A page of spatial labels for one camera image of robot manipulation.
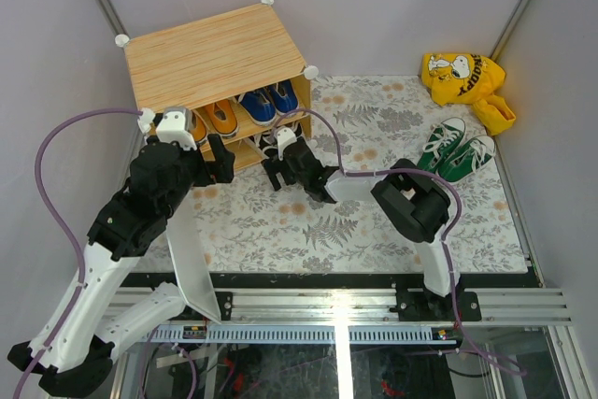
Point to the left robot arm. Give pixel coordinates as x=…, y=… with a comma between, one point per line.
x=76, y=349

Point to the green sneaker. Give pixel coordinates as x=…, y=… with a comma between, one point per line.
x=445, y=138
x=468, y=159

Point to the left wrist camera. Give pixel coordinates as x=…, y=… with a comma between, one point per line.
x=175, y=127

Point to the aluminium rail frame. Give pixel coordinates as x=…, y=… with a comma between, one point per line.
x=336, y=335

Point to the orange sneaker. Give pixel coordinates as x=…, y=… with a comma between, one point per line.
x=222, y=118
x=199, y=130

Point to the black white sneaker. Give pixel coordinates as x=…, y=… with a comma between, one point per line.
x=297, y=128
x=264, y=144

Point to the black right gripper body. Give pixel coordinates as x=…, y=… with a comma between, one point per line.
x=300, y=178

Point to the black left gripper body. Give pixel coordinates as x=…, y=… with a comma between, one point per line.
x=194, y=174

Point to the translucent white cabinet door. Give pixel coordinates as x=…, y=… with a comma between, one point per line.
x=189, y=262

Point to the blue sneaker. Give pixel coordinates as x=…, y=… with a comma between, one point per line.
x=283, y=97
x=259, y=107

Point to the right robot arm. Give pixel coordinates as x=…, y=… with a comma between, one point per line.
x=417, y=208

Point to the yellow Snoopy bag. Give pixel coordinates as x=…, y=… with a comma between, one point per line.
x=468, y=79

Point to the wooden shoe cabinet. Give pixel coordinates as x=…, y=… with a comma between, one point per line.
x=200, y=63

